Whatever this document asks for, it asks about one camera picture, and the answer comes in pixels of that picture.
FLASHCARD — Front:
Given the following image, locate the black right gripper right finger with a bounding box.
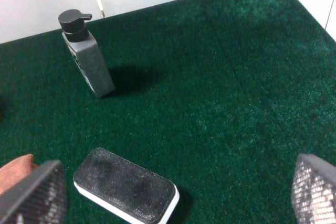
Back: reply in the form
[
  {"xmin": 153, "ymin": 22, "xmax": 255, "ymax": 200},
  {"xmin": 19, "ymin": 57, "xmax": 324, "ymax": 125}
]
[{"xmin": 291, "ymin": 154, "xmax": 335, "ymax": 223}]

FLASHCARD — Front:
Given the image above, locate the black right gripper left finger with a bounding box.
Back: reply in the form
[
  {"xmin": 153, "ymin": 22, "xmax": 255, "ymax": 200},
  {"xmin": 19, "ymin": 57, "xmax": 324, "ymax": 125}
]
[{"xmin": 1, "ymin": 160, "xmax": 67, "ymax": 223}]

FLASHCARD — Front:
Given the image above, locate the black white board eraser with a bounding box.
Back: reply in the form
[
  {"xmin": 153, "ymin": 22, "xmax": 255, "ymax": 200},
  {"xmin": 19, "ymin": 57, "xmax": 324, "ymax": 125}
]
[{"xmin": 73, "ymin": 147, "xmax": 180, "ymax": 223}]

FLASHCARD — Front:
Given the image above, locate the rust brown folded towel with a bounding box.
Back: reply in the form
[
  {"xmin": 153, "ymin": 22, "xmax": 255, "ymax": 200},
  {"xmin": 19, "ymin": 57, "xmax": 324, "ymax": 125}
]
[{"xmin": 0, "ymin": 154, "xmax": 37, "ymax": 194}]

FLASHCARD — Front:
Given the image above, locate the green velvet table cloth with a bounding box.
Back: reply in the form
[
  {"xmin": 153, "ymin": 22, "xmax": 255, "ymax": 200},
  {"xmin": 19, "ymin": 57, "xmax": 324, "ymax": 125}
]
[{"xmin": 1, "ymin": 0, "xmax": 335, "ymax": 223}]

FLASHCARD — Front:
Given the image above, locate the grey pump dispenser bottle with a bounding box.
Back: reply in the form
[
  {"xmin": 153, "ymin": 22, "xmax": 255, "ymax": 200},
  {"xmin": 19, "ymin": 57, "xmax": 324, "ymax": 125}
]
[{"xmin": 58, "ymin": 9, "xmax": 115, "ymax": 98}]

